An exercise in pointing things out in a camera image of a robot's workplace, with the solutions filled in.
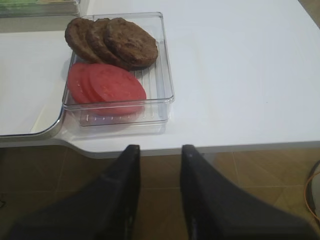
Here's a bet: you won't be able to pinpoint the left brown meat patty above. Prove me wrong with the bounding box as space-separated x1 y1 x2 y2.
64 17 103 64

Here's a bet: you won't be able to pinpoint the red tomato slice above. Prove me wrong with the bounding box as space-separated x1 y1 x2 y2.
67 62 91 104
86 63 147 116
79 63 105 103

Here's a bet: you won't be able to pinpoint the clear patty and tomato container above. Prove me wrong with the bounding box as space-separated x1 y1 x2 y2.
62 12 175 127

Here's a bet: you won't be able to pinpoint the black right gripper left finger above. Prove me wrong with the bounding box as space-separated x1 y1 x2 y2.
7 145 141 240

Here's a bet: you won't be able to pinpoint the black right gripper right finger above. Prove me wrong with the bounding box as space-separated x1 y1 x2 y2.
180 145 318 240

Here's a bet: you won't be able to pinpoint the right red tomato slice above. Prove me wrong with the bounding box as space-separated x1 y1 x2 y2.
86 63 147 116

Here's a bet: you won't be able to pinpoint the white rectangular serving tray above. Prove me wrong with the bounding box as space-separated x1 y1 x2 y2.
0 30 72 136

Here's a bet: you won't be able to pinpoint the brown meat patty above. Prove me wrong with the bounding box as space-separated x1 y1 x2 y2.
86 18 133 71
64 17 103 64
103 17 159 68

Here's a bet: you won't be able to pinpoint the middle red tomato slice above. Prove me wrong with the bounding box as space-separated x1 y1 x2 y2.
79 63 105 103

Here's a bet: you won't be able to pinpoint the left red tomato slice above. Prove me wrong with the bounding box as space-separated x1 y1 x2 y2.
67 62 91 104

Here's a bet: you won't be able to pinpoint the orange cable on floor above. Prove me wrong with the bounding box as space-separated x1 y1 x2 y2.
303 172 320 218

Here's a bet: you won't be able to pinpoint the middle brown meat patty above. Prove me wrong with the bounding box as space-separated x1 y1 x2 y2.
86 18 133 71

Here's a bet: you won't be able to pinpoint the clear lettuce and cheese container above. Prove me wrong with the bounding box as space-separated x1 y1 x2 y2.
0 0 81 19

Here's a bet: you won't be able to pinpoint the green lettuce leaves in container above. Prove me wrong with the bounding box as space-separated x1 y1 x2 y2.
0 0 76 16

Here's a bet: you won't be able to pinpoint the right brown meat patty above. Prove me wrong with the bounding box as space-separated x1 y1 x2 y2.
103 17 159 68

